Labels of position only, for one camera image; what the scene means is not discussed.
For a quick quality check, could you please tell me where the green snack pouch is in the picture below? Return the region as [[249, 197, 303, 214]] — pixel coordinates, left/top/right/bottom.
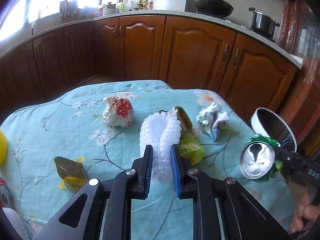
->
[[159, 106, 204, 165]]

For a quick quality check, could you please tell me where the crushed green soda can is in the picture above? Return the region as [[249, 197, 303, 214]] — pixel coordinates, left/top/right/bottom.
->
[[239, 134, 283, 183]]

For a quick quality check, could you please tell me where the white foam fruit net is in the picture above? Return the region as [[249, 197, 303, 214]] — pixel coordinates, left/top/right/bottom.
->
[[139, 112, 182, 185]]

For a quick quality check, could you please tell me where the white blue paper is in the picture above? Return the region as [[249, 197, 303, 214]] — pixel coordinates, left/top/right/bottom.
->
[[196, 102, 229, 141]]

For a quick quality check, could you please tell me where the yellow brown wrapper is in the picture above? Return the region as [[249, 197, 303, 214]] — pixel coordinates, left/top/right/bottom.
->
[[54, 157, 89, 192]]

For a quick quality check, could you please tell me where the white rimmed black trash bin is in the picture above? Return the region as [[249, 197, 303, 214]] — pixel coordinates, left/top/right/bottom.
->
[[250, 107, 297, 152]]

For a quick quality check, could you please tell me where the right hand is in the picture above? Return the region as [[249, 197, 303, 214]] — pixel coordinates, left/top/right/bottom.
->
[[289, 192, 319, 233]]

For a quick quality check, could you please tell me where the crumpled red white paper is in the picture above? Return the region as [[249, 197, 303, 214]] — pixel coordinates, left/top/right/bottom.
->
[[101, 95, 134, 127]]

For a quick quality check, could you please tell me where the light blue floral tablecloth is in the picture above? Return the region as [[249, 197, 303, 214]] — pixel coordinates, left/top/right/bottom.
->
[[1, 80, 294, 239]]

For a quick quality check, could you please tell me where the grey stone countertop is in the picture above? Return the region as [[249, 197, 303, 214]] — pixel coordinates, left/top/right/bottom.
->
[[1, 10, 303, 69]]

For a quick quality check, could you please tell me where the red framed glass door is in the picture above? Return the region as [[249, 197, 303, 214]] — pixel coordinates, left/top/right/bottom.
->
[[277, 0, 319, 158]]

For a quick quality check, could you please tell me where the red soda can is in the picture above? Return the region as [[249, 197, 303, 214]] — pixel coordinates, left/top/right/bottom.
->
[[0, 178, 14, 209]]

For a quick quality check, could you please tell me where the yellow sponge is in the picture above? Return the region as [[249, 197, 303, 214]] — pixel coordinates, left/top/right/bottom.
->
[[0, 131, 8, 166]]

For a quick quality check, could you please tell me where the black cooking pot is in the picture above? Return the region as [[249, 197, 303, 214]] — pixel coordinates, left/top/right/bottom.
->
[[248, 7, 280, 39]]

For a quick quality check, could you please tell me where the black wok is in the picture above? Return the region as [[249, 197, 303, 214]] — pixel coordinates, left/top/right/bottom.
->
[[194, 0, 234, 19]]

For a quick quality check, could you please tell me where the condiment bottles group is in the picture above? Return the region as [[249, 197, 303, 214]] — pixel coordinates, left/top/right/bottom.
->
[[130, 0, 153, 11]]

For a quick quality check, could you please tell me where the utensil rack on counter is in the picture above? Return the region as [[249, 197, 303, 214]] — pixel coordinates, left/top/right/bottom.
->
[[60, 0, 88, 22]]

